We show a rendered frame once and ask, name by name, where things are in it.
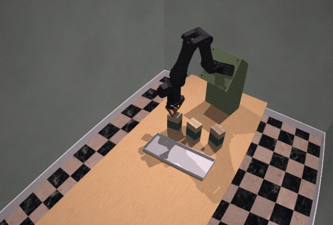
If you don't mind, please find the white rectangular tray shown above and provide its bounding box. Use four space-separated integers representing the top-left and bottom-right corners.
142 132 216 180

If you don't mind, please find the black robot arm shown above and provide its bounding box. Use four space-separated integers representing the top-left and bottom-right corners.
157 27 235 102

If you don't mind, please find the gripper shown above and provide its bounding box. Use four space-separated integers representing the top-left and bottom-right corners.
165 93 185 117

